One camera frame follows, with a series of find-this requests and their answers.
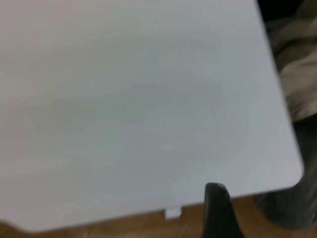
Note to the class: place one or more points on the beige crumpled fabric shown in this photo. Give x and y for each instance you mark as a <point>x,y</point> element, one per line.
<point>297,74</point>

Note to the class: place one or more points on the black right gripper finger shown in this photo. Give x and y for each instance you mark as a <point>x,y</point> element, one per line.
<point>218,213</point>

